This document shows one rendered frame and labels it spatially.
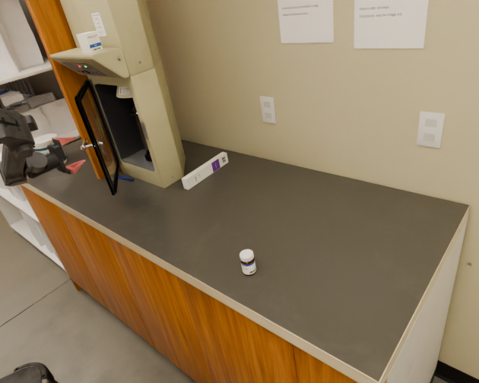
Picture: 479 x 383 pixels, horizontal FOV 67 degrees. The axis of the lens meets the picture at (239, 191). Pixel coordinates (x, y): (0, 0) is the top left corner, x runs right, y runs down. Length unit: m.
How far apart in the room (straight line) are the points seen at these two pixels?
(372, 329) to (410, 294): 0.15
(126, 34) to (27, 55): 1.40
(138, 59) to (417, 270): 1.13
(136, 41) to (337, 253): 0.98
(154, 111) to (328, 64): 0.67
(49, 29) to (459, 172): 1.55
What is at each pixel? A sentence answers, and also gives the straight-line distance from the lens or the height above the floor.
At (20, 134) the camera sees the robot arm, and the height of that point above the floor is 1.41.
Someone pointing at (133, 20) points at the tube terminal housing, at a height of 1.58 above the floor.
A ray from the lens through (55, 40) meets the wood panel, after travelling 1.69.
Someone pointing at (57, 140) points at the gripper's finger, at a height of 1.26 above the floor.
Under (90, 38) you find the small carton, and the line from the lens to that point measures 1.41.
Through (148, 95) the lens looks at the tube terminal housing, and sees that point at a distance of 1.45.
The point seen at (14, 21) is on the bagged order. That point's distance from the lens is 2.72.
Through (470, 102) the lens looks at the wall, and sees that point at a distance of 1.24.
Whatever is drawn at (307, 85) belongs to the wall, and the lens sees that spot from 1.42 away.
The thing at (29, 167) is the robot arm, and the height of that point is 1.23.
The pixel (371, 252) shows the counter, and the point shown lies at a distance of 1.10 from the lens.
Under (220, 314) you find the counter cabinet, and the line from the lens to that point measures 1.18.
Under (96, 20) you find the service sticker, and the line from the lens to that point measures 1.47.
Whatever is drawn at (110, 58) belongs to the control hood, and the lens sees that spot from 1.37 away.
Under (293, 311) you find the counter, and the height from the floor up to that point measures 0.94.
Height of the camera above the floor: 1.67
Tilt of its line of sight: 31 degrees down
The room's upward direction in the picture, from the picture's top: 10 degrees counter-clockwise
